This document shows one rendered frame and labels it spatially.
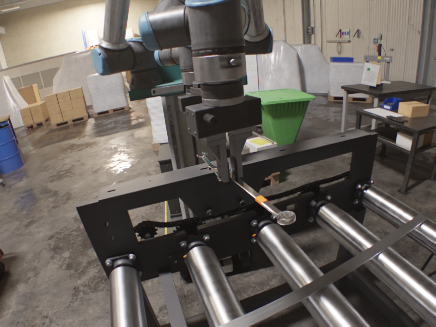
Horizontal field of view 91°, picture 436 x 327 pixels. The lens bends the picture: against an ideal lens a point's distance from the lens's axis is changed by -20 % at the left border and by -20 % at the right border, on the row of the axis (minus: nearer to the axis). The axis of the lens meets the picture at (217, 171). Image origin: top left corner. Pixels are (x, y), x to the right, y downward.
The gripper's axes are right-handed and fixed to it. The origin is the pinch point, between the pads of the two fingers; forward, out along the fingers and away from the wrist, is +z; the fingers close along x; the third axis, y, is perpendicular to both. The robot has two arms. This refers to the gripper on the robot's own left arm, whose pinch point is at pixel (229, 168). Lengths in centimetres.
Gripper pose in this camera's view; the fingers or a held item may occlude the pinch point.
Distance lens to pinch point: 51.9
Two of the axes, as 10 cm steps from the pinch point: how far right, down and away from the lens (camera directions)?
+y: 4.3, 3.6, -8.3
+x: 9.0, -2.7, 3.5
